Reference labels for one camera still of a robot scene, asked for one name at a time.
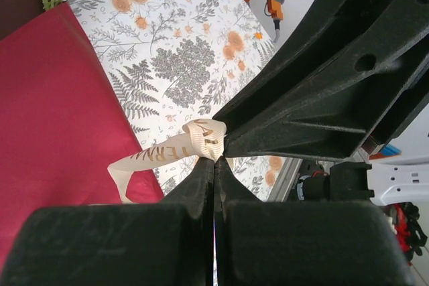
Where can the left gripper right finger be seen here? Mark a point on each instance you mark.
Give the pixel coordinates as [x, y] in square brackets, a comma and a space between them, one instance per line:
[301, 249]

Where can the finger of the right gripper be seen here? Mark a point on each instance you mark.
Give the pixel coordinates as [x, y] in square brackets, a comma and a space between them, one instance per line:
[335, 105]
[318, 24]

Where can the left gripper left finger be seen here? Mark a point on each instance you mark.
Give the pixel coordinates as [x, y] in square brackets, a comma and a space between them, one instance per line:
[100, 249]

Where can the cream printed ribbon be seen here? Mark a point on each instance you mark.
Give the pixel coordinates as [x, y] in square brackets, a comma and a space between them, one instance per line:
[204, 138]

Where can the red wrapping paper sheet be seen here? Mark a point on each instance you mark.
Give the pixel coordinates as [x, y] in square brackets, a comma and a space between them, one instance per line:
[50, 98]

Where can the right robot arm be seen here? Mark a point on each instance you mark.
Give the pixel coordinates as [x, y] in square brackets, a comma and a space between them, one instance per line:
[348, 182]

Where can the white plastic machine housing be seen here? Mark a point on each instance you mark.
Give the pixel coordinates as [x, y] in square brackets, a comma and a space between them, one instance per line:
[402, 182]

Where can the red and black clutter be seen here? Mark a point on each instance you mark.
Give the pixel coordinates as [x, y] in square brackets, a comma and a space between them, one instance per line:
[409, 229]

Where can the floral patterned tablecloth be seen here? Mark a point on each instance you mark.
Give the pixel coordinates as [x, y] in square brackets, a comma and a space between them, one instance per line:
[187, 14]

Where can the aluminium rail bed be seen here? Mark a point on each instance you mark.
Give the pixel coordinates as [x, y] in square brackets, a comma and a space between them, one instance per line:
[285, 182]

